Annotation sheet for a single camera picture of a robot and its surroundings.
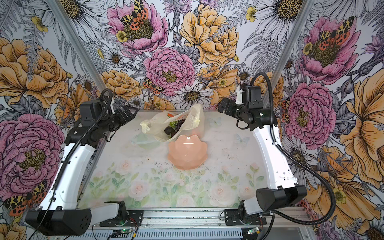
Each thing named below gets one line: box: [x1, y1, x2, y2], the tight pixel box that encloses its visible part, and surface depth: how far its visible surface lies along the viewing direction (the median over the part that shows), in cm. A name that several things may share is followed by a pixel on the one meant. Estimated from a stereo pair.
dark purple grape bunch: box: [175, 118, 186, 132], surface depth 108 cm
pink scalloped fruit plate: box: [167, 135, 208, 170], surface depth 99 cm
